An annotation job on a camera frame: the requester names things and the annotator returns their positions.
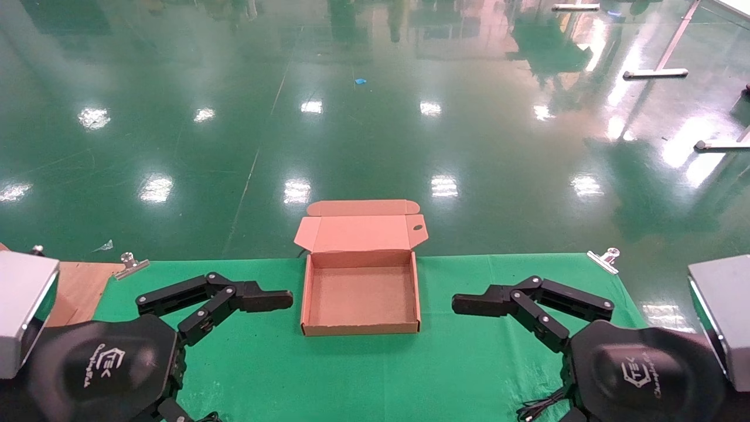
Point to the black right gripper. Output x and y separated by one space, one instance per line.
644 375

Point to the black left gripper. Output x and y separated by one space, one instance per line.
99 369

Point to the white table top corner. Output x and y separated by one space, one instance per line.
739 7

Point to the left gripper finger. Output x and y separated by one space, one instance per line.
258 298

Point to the white table leg frame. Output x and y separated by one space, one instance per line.
656 73

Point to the white floor scrap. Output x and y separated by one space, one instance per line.
105 246

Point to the white foot with dark cap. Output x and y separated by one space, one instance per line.
720 145

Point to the short white table foot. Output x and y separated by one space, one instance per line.
576 7

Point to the green table cloth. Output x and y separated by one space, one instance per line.
363 375

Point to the silver binder clip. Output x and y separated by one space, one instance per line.
132 266
603 261

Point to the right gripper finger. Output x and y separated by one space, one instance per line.
486 302

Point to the open brown cardboard box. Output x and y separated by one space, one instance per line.
360 293

